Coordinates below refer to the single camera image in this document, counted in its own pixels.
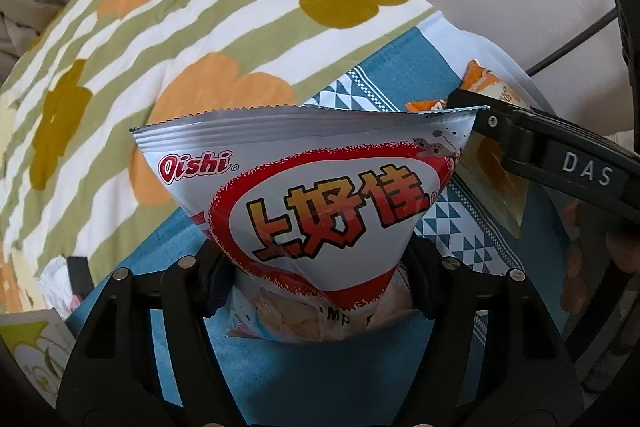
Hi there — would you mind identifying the green snack packet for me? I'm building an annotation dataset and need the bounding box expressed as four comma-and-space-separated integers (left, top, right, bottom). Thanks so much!
0, 307, 77, 405

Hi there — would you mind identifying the blue patterned cloth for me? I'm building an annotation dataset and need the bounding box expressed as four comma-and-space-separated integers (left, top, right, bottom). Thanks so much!
65, 27, 573, 427

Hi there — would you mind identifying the orange snack packet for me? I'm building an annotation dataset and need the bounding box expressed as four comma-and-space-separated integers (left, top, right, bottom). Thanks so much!
406, 59, 531, 238

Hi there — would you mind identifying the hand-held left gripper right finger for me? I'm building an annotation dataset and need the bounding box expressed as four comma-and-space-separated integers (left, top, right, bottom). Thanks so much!
400, 237, 586, 427

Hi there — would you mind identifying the silver red snack bag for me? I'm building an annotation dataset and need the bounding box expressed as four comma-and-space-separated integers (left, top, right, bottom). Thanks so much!
129, 104, 491, 345

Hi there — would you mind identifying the small black object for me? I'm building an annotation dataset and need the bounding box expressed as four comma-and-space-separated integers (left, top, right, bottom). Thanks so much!
67, 257, 94, 299

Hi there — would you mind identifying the white crinkled packet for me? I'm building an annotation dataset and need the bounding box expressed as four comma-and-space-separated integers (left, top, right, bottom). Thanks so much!
37, 254, 76, 314

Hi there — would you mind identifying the person's right hand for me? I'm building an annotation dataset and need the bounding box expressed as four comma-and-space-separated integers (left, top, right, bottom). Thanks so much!
605, 227, 640, 275

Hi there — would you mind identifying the black cable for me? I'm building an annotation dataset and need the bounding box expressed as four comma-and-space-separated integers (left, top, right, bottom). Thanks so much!
526, 12, 623, 75

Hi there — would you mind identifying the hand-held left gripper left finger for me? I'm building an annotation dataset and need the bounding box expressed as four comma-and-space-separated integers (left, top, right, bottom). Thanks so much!
55, 239, 238, 427

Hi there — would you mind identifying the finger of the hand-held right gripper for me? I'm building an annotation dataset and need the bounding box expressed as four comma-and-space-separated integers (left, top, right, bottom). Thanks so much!
447, 89, 551, 182

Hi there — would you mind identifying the floral striped blanket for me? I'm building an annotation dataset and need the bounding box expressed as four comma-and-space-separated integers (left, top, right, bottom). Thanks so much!
0, 0, 436, 314

